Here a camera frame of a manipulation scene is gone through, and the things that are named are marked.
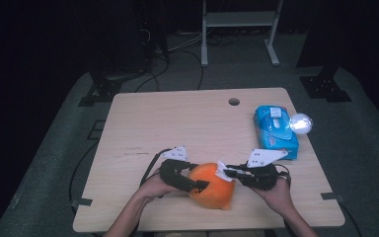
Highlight black floor cable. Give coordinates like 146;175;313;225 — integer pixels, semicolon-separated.
68;141;100;213
134;48;205;93

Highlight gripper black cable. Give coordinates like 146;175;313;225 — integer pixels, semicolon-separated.
274;163;292;186
139;148;173;188

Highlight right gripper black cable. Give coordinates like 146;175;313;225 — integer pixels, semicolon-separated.
274;163;292;186

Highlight person's left hand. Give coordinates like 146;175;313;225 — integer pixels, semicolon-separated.
132;169;179;206

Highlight person's right hand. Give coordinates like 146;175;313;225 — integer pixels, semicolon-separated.
253;179;292;216

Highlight orange plush toy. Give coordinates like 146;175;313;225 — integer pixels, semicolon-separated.
188;162;237;211

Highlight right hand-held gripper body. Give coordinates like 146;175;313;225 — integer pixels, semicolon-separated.
243;148;289;192

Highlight white metal stand frame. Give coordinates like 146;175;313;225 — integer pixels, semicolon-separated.
200;0;284;68

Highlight blue wet wipe pack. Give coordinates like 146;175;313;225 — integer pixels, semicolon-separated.
253;105;300;161

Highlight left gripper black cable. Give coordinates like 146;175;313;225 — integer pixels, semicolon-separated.
139;148;173;188

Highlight white floor cables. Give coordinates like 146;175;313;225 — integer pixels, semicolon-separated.
167;31;205;53

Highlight white wet wipe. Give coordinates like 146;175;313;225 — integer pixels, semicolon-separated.
215;160;237;183

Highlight black tape strip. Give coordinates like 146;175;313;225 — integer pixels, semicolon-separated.
320;192;345;202
71;197;94;208

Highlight black stand base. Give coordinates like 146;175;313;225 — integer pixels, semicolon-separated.
299;65;353;104
78;65;152;108

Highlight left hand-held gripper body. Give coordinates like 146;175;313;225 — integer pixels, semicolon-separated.
159;145;191;193

